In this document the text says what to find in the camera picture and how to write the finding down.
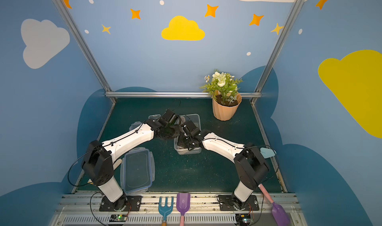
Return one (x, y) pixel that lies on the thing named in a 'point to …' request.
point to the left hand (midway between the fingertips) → (182, 132)
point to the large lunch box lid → (137, 171)
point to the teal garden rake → (165, 209)
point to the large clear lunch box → (196, 118)
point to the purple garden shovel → (183, 204)
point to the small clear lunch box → (155, 116)
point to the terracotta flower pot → (225, 112)
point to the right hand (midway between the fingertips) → (180, 142)
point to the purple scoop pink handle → (279, 212)
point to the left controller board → (118, 218)
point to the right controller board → (242, 218)
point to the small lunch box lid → (134, 125)
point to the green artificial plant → (224, 83)
